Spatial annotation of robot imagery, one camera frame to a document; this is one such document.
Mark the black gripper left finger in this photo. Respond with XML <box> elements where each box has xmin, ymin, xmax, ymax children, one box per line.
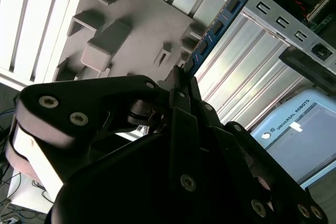
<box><xmin>5</xmin><ymin>64</ymin><xmax>199</xmax><ymax>202</ymax></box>

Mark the blue RAM stick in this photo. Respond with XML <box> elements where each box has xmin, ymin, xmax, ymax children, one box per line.
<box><xmin>183</xmin><ymin>0</ymin><xmax>257</xmax><ymax>77</ymax></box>

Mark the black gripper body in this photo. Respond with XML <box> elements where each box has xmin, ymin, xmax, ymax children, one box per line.
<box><xmin>46</xmin><ymin>133</ymin><xmax>257</xmax><ymax>224</ymax></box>

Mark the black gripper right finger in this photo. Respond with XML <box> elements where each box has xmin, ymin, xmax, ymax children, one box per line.
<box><xmin>191</xmin><ymin>77</ymin><xmax>329</xmax><ymax>224</ymax></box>

